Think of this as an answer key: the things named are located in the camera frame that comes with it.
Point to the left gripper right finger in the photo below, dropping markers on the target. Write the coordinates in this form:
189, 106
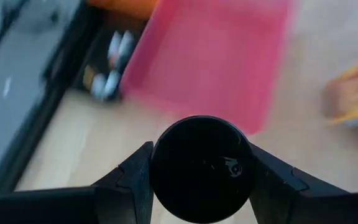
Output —
306, 205

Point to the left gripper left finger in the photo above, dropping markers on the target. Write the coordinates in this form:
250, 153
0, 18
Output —
73, 205

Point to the purple small jar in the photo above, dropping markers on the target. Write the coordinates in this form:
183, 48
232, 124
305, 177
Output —
202, 168

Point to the yellow mini cereal box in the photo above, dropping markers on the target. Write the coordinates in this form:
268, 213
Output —
356, 90

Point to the small white-capped red bottle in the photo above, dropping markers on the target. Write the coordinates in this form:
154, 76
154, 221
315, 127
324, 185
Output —
112, 82

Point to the black plastic bin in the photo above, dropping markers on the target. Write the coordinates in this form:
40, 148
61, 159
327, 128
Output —
101, 43

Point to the pink translucent plastic bin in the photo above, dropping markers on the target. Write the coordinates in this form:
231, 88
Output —
210, 62

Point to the orange plastic bin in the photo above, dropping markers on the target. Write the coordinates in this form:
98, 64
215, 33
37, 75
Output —
126, 6

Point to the black metal table frame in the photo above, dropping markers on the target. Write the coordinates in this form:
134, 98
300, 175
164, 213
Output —
26, 140

